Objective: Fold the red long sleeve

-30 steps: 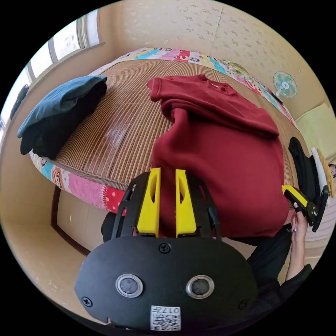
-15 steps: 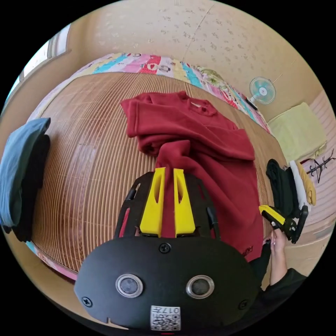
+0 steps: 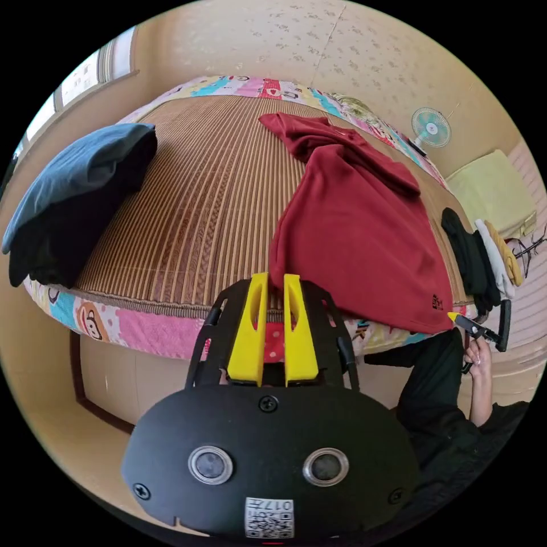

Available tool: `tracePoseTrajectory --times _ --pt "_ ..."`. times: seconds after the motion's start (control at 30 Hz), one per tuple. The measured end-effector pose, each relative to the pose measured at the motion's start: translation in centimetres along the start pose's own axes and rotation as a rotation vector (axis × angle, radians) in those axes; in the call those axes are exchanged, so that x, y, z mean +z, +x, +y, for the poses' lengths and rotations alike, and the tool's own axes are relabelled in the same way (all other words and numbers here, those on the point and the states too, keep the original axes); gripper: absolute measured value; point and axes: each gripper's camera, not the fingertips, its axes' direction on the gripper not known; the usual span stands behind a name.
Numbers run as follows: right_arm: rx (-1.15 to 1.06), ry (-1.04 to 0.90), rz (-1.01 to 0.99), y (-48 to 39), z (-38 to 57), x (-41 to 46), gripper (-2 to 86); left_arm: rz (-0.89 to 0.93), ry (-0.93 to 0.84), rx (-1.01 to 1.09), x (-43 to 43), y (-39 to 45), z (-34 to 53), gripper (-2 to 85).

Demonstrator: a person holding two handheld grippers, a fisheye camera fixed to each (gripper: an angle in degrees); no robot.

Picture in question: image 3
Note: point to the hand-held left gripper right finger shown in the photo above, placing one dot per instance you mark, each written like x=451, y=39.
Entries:
x=301, y=337

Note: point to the pile of blue and black clothes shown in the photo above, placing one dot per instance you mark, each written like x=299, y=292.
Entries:
x=77, y=188

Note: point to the window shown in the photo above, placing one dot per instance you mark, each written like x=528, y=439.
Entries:
x=81, y=77

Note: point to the bed with woven mat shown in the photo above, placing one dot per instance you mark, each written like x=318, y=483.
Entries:
x=192, y=205

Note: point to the white and teal fan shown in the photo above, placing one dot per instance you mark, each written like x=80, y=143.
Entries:
x=430, y=127

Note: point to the person's right forearm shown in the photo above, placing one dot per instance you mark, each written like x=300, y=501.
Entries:
x=482, y=401

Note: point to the person's body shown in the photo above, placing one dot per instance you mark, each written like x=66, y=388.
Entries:
x=436, y=406

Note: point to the person's right hand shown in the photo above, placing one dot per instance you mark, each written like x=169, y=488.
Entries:
x=479, y=359

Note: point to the red long sleeve shirt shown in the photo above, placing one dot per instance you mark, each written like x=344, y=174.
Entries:
x=354, y=239

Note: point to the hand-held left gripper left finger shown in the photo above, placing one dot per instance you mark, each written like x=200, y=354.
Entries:
x=250, y=333

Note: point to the pale yellow cloth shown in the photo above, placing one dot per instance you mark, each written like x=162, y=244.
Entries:
x=491, y=192

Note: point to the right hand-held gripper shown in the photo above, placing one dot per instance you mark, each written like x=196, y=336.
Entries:
x=477, y=330

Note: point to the pile of black, white, yellow clothes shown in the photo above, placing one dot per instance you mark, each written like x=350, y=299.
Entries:
x=470, y=256

